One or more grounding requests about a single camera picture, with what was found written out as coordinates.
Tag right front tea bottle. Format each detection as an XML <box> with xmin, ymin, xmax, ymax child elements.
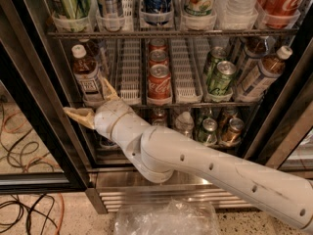
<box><xmin>237</xmin><ymin>45</ymin><xmax>292</xmax><ymax>98</ymax></box>

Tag red coca-cola can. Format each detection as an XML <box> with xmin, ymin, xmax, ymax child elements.
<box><xmin>149</xmin><ymin>50</ymin><xmax>169</xmax><ymax>68</ymax></box>
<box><xmin>149</xmin><ymin>38</ymin><xmax>167</xmax><ymax>52</ymax></box>
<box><xmin>148</xmin><ymin>65</ymin><xmax>171</xmax><ymax>99</ymax></box>

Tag left glass fridge door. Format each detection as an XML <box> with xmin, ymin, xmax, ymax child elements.
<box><xmin>0</xmin><ymin>0</ymin><xmax>89</xmax><ymax>194</ymax></box>

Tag tea bottle behind front-left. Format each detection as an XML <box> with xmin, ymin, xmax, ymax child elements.
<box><xmin>79</xmin><ymin>38</ymin><xmax>111</xmax><ymax>78</ymax></box>

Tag glass fridge door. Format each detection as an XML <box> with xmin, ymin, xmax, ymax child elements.
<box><xmin>240</xmin><ymin>41</ymin><xmax>313</xmax><ymax>169</ymax></box>
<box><xmin>0</xmin><ymin>0</ymin><xmax>89</xmax><ymax>194</ymax></box>

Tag rear green soda can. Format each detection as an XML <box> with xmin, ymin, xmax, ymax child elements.
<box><xmin>202</xmin><ymin>46</ymin><xmax>227</xmax><ymax>80</ymax></box>

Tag front green soda can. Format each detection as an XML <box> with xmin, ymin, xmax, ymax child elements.
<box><xmin>207</xmin><ymin>61</ymin><xmax>237</xmax><ymax>96</ymax></box>

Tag silver can top shelf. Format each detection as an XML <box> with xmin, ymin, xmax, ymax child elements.
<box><xmin>97</xmin><ymin>0</ymin><xmax>124</xmax><ymax>32</ymax></box>

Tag front red Coca-Cola can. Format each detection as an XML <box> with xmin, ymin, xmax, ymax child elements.
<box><xmin>148</xmin><ymin>65</ymin><xmax>171</xmax><ymax>99</ymax></box>

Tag orange floor cable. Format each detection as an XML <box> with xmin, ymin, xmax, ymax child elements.
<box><xmin>53</xmin><ymin>193</ymin><xmax>66</xmax><ymax>235</ymax></box>

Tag blue bottle top shelf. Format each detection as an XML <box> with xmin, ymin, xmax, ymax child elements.
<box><xmin>142</xmin><ymin>0</ymin><xmax>171</xmax><ymax>25</ymax></box>

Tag empty white shelf tray right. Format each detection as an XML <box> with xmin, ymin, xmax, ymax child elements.
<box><xmin>169</xmin><ymin>39</ymin><xmax>202</xmax><ymax>104</ymax></box>

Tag steel fridge base grille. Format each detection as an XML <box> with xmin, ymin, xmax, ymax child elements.
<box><xmin>85</xmin><ymin>169</ymin><xmax>252</xmax><ymax>214</ymax></box>

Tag Coca-Cola bottle top shelf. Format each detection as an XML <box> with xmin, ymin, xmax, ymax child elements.
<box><xmin>257</xmin><ymin>0</ymin><xmax>302</xmax><ymax>29</ymax></box>

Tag blue Pepsi can bottom front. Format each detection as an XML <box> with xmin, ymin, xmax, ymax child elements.
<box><xmin>100</xmin><ymin>137</ymin><xmax>117</xmax><ymax>148</ymax></box>

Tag green soda can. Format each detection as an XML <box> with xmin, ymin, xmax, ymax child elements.
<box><xmin>207</xmin><ymin>61</ymin><xmax>237</xmax><ymax>96</ymax></box>
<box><xmin>202</xmin><ymin>46</ymin><xmax>227</xmax><ymax>80</ymax></box>

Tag empty white shelf tray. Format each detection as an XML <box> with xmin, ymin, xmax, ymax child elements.
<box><xmin>115</xmin><ymin>39</ymin><xmax>142</xmax><ymax>105</ymax></box>
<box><xmin>169</xmin><ymin>39</ymin><xmax>202</xmax><ymax>104</ymax></box>

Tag right rear tea bottle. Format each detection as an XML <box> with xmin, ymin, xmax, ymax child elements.
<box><xmin>236</xmin><ymin>36</ymin><xmax>269</xmax><ymax>83</ymax></box>

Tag green bottle top shelf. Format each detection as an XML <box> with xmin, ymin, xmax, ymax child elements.
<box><xmin>51</xmin><ymin>0</ymin><xmax>91</xmax><ymax>32</ymax></box>

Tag tea bottle white cap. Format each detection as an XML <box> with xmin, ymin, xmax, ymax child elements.
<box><xmin>71</xmin><ymin>44</ymin><xmax>104</xmax><ymax>102</ymax></box>

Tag red can bottom front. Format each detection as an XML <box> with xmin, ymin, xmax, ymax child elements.
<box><xmin>151</xmin><ymin>108</ymin><xmax>167</xmax><ymax>126</ymax></box>

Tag green can bottom front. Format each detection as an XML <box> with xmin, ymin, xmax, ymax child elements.
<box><xmin>198</xmin><ymin>117</ymin><xmax>217</xmax><ymax>146</ymax></box>

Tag empty white shelf tray left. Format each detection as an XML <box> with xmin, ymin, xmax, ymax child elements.
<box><xmin>115</xmin><ymin>39</ymin><xmax>142</xmax><ymax>105</ymax></box>

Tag right glass fridge door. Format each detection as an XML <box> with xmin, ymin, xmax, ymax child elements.
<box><xmin>240</xmin><ymin>41</ymin><xmax>313</xmax><ymax>169</ymax></box>

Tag bronze can bottom front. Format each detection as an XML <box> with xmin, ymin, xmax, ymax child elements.
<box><xmin>221</xmin><ymin>117</ymin><xmax>245</xmax><ymax>143</ymax></box>

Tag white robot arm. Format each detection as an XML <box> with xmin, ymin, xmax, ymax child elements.
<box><xmin>64</xmin><ymin>90</ymin><xmax>313</xmax><ymax>234</ymax></box>

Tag clear plastic bag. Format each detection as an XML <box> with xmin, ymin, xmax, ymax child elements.
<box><xmin>113</xmin><ymin>199</ymin><xmax>221</xmax><ymax>235</ymax></box>

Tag clear water bottle bottom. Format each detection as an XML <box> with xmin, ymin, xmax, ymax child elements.
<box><xmin>175</xmin><ymin>112</ymin><xmax>195</xmax><ymax>138</ymax></box>

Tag black floor cables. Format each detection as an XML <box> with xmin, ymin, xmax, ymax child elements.
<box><xmin>0</xmin><ymin>193</ymin><xmax>59</xmax><ymax>235</ymax></box>

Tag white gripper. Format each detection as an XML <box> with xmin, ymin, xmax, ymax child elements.
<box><xmin>64</xmin><ymin>78</ymin><xmax>133</xmax><ymax>139</ymax></box>

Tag white bottle top shelf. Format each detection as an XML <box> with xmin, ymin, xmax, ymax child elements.
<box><xmin>216</xmin><ymin>0</ymin><xmax>258</xmax><ymax>30</ymax></box>

